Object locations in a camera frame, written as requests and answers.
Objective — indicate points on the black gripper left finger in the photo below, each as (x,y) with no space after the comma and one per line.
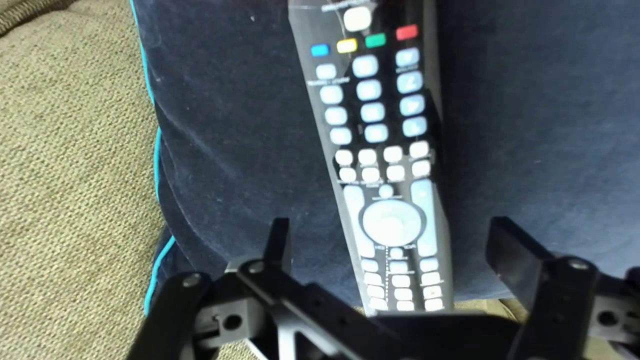
(180,321)

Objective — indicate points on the black remote with pale buttons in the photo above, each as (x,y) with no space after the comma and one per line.
(372,167)

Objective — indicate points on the grey fabric sofa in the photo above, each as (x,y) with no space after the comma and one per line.
(66,201)

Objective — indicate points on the large navy blue pillow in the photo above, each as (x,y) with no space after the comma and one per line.
(233,132)

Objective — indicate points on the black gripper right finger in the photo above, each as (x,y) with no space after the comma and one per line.
(567,306)

